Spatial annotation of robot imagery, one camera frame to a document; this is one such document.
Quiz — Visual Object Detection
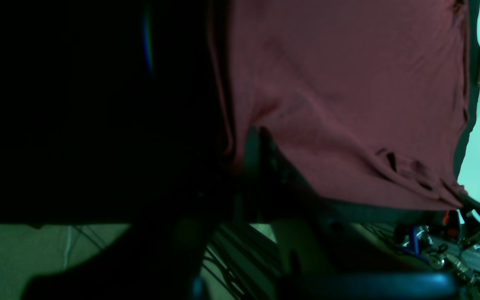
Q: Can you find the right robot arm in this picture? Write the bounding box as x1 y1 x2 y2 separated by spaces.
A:
393 195 480 300

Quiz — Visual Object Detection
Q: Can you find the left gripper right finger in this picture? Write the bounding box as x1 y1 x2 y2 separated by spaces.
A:
259 128 457 300

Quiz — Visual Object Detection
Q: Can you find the black table cloth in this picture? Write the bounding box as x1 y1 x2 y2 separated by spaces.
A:
0 0 229 225

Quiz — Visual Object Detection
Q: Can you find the red long-sleeve shirt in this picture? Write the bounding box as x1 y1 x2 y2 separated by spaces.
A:
206 0 470 210

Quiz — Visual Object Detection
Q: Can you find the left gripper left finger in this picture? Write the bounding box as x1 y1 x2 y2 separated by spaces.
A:
21 125 261 300

